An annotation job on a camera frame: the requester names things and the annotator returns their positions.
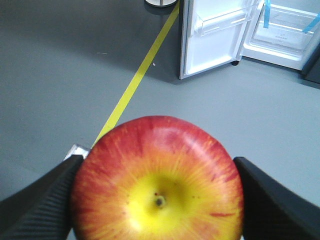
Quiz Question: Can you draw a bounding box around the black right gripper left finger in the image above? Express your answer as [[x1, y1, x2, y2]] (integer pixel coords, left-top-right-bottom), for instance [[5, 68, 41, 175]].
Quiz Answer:
[[0, 155, 84, 240]]

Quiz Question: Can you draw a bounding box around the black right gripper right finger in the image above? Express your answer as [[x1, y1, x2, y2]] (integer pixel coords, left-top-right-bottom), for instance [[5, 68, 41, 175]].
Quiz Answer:
[[233, 157, 320, 240]]

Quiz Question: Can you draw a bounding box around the red yellow apple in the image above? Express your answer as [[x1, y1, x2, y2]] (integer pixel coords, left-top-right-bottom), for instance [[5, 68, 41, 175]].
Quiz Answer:
[[70, 116, 244, 240]]

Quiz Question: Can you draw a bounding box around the fridge door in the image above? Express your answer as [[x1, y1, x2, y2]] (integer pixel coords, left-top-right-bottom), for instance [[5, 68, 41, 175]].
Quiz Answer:
[[179, 0, 260, 80]]

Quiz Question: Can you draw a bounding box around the white fridge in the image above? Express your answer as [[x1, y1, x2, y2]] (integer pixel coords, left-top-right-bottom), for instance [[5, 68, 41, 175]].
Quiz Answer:
[[241, 0, 320, 71]]

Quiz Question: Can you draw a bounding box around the silver floor plate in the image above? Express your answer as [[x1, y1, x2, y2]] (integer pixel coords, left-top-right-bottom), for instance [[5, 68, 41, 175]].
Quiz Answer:
[[63, 144, 91, 161]]

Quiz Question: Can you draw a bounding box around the blue tape strip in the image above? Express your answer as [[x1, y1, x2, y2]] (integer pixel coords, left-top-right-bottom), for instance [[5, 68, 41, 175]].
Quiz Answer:
[[263, 0, 271, 29], [302, 13, 320, 33]]

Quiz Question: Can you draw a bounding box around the clear lower door shelf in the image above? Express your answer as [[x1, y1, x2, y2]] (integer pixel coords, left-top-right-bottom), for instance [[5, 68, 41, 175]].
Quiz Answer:
[[192, 4, 258, 36]]

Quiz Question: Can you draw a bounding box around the matte silver stanchion post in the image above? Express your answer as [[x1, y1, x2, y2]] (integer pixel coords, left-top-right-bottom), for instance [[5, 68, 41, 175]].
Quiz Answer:
[[144, 0, 178, 8]]

